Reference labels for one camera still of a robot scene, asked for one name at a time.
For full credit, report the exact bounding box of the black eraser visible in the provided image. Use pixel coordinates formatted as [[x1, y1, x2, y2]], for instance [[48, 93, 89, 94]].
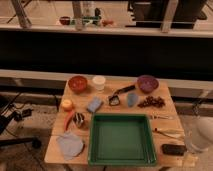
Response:
[[161, 144, 187, 156]]

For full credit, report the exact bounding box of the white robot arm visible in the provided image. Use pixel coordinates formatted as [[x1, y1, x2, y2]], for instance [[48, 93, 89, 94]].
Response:
[[184, 117, 213, 154]]

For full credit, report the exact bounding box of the red bowl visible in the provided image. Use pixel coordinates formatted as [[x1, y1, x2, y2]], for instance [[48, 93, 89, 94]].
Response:
[[68, 75, 87, 93]]

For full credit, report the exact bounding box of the purple bowl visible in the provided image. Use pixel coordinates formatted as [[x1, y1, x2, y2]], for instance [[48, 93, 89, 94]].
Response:
[[137, 75, 159, 94]]

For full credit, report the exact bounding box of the white cup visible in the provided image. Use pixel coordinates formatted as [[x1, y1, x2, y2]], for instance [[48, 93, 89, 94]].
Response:
[[92, 76, 106, 90]]

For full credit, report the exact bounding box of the blue sponge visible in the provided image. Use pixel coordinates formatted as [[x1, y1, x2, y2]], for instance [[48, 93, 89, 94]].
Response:
[[87, 97, 103, 113]]

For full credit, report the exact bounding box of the blue cup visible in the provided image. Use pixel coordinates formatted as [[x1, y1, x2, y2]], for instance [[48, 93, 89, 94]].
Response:
[[127, 92, 139, 107]]

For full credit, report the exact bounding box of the striped metal ball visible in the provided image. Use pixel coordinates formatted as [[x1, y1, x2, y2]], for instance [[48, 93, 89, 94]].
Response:
[[73, 113, 85, 128]]

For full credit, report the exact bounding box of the yellow round fruit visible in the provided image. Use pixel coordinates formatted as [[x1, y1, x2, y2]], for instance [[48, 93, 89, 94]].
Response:
[[61, 99, 73, 111]]

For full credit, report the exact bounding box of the bunch of dark grapes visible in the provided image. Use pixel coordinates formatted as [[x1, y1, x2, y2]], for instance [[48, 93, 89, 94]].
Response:
[[138, 96, 165, 108]]

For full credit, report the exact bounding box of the red chili pepper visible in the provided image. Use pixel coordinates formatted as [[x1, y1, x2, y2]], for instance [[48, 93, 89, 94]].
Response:
[[64, 110, 76, 131]]

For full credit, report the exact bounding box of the green plastic tray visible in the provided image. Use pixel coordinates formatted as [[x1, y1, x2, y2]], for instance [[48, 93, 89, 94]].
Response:
[[88, 114, 157, 167]]

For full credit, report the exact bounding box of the small metal fork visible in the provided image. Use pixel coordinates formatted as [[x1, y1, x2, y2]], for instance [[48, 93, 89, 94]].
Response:
[[148, 115, 174, 120]]

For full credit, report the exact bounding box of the grey cloth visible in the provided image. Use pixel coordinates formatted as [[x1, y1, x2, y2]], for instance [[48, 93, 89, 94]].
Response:
[[56, 132, 84, 160]]

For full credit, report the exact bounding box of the wooden table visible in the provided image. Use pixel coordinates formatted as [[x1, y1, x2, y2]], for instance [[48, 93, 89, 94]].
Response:
[[45, 79, 198, 167]]

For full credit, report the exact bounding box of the black office chair base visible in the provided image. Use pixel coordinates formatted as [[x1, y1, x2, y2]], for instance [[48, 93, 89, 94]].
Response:
[[0, 93, 43, 150]]

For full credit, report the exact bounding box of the wooden handled knife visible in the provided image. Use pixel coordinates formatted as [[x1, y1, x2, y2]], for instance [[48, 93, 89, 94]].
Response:
[[154, 128, 184, 139]]

